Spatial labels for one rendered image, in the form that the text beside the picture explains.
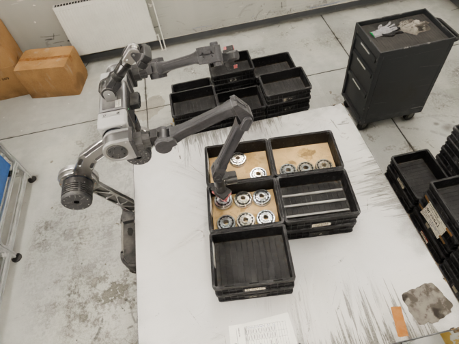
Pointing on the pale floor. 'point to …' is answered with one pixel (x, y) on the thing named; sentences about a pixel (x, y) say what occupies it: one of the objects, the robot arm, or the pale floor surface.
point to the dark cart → (394, 67)
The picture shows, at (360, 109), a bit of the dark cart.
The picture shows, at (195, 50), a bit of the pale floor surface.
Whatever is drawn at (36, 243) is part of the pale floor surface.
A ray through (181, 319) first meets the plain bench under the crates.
